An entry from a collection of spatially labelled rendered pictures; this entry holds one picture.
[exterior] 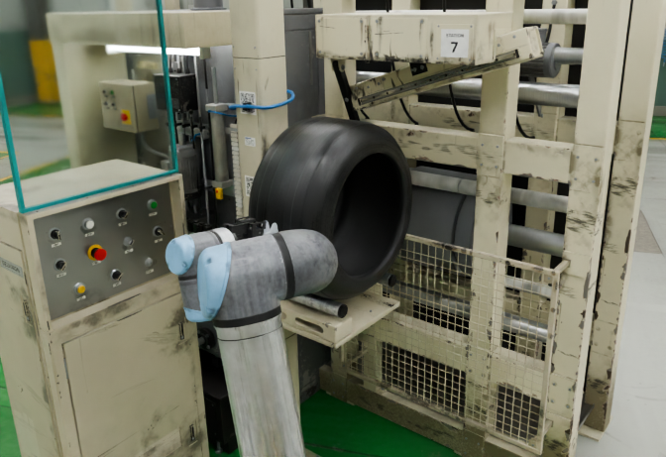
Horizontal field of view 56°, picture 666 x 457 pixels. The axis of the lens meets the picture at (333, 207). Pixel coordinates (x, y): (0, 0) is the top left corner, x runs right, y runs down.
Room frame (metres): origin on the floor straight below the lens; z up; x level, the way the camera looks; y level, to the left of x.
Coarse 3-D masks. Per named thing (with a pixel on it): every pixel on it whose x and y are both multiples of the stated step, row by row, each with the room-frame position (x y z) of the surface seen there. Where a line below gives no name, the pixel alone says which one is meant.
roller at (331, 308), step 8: (296, 296) 1.86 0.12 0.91; (304, 296) 1.84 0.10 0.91; (312, 296) 1.83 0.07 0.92; (320, 296) 1.83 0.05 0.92; (304, 304) 1.85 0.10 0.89; (312, 304) 1.82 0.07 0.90; (320, 304) 1.80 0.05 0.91; (328, 304) 1.78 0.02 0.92; (336, 304) 1.77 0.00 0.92; (344, 304) 1.77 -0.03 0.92; (328, 312) 1.78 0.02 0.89; (336, 312) 1.76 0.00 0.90; (344, 312) 1.77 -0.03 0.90
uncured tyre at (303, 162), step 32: (288, 128) 1.95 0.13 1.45; (320, 128) 1.89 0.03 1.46; (352, 128) 1.87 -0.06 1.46; (288, 160) 1.80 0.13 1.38; (320, 160) 1.75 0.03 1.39; (352, 160) 1.79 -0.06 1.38; (384, 160) 2.14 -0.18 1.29; (256, 192) 1.81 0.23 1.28; (288, 192) 1.73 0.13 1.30; (320, 192) 1.71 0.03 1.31; (352, 192) 2.23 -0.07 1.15; (384, 192) 2.16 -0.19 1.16; (288, 224) 1.70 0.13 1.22; (320, 224) 1.68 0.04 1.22; (352, 224) 2.19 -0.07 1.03; (384, 224) 2.13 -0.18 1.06; (352, 256) 2.10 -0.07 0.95; (384, 256) 1.96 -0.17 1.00; (352, 288) 1.79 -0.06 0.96
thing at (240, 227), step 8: (248, 216) 1.67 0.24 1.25; (224, 224) 1.57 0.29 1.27; (232, 224) 1.58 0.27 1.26; (240, 224) 1.58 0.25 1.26; (248, 224) 1.60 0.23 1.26; (256, 224) 1.60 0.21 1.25; (264, 224) 1.62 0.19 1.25; (232, 232) 1.55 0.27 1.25; (240, 232) 1.58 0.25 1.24; (248, 232) 1.60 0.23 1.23; (256, 232) 1.60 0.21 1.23
